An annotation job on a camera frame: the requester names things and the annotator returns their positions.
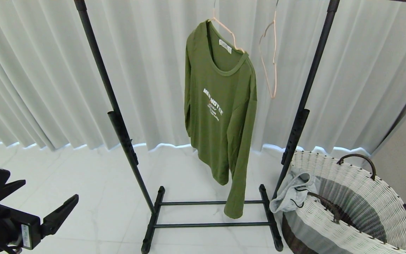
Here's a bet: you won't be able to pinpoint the white laundry basket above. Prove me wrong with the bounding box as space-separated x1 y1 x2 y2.
281 150 406 254

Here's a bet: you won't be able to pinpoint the pale grey shorts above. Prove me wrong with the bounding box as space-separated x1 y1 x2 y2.
269 169 322 214

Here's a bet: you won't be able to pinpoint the green long-sleeved shirt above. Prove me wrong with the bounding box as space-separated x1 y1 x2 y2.
184 19 258 219

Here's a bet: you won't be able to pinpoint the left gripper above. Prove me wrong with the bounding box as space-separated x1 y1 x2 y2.
0 180 79 251

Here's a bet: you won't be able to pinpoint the black clothes rack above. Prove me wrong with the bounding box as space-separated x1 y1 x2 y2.
73 0 406 254

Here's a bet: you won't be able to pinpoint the white curtain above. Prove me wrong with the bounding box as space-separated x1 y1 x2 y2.
0 0 406 156

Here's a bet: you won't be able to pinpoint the pink clothes hanger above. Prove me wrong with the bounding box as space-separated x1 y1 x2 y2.
258 0 280 100
208 0 246 54

